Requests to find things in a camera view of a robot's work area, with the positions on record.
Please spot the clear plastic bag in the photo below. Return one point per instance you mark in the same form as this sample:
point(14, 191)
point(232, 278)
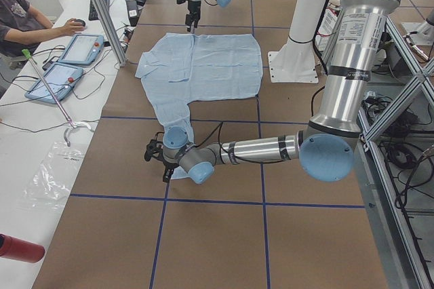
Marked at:
point(53, 181)

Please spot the light blue shirt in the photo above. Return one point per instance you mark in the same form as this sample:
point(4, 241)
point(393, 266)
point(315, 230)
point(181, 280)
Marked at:
point(184, 68)

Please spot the metal reacher stick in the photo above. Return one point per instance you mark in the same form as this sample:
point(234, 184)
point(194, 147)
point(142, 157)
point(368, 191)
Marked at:
point(73, 125)

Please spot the black computer mouse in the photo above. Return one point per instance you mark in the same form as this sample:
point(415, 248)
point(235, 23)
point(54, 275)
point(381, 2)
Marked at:
point(81, 22)

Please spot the blue teach pendant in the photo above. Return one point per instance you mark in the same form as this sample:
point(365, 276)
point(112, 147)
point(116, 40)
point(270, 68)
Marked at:
point(61, 78)
point(82, 50)

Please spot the aluminium frame post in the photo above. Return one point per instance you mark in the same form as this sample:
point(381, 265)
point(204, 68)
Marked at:
point(110, 31)

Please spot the upper blue teach pendant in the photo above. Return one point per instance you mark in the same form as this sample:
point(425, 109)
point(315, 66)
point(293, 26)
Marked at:
point(82, 50)

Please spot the lower blue teach pendant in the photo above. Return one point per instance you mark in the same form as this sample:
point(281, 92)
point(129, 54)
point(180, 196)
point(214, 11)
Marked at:
point(61, 78)

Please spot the seated person grey shirt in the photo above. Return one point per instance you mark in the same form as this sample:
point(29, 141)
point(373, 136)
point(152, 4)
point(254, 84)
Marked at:
point(25, 27)

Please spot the red cylinder bottle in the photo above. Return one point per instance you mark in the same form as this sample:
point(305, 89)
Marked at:
point(20, 250)

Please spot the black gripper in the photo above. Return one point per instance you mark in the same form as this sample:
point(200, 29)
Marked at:
point(168, 165)
point(194, 7)

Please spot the aluminium frame rack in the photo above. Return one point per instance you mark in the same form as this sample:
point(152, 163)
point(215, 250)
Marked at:
point(396, 148)

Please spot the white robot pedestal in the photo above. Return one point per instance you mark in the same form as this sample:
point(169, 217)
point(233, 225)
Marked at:
point(295, 61)

